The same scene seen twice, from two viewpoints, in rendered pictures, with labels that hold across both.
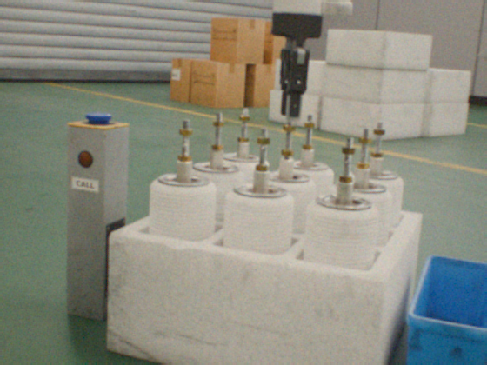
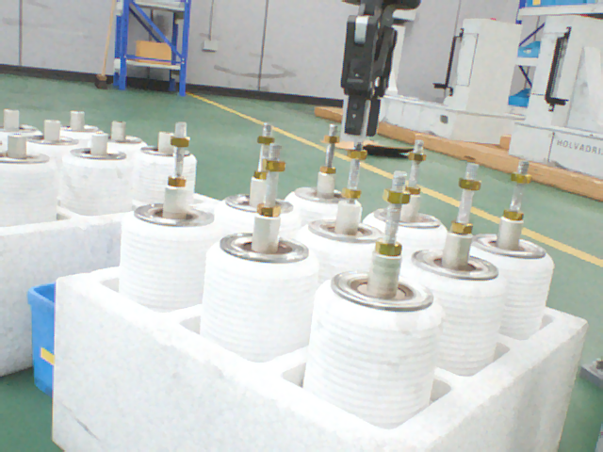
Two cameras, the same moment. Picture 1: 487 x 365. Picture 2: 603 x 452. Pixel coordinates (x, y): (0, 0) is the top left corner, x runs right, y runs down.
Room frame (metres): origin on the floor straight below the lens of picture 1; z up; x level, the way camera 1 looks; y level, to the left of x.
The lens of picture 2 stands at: (1.62, 0.09, 0.40)
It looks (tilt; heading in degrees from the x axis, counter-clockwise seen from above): 14 degrees down; 198
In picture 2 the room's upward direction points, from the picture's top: 7 degrees clockwise
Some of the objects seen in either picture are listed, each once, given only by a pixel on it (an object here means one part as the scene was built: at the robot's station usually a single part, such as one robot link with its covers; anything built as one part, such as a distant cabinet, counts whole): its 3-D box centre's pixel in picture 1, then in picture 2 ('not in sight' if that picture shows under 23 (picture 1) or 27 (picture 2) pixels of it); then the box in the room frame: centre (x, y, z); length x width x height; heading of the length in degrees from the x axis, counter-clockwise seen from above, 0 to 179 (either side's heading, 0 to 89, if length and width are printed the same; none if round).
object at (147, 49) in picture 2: not in sight; (154, 53); (-3.91, -3.45, 0.36); 0.31 x 0.25 x 0.20; 131
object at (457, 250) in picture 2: (216, 160); (456, 250); (1.07, 0.05, 0.26); 0.02 x 0.02 x 0.03
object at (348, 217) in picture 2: (286, 169); (347, 218); (1.03, -0.06, 0.26); 0.02 x 0.02 x 0.03
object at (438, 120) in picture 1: (419, 116); not in sight; (3.94, -0.97, 0.09); 0.39 x 0.39 x 0.18; 45
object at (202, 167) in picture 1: (216, 168); (454, 265); (1.07, 0.05, 0.25); 0.08 x 0.08 x 0.01
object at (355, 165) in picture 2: (288, 141); (353, 174); (1.03, -0.06, 0.31); 0.01 x 0.01 x 0.08; 31
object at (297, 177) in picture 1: (285, 177); (345, 232); (1.03, -0.06, 0.25); 0.08 x 0.08 x 0.01
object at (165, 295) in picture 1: (278, 275); (324, 379); (1.03, -0.06, 0.09); 0.39 x 0.39 x 0.18; 70
